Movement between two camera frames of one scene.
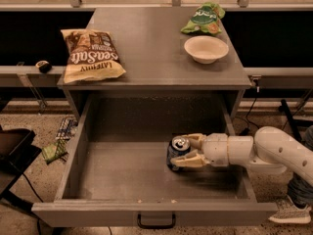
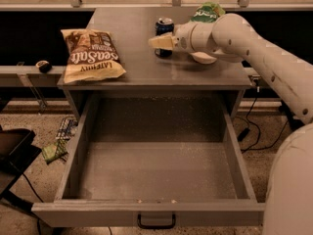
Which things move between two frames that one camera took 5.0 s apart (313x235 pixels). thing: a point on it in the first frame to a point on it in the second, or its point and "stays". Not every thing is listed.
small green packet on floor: (54, 151) stays
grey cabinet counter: (152, 49) stays
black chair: (18, 151) stays
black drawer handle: (156, 226) stays
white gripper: (216, 148) to (183, 37)
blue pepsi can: (178, 148) to (164, 26)
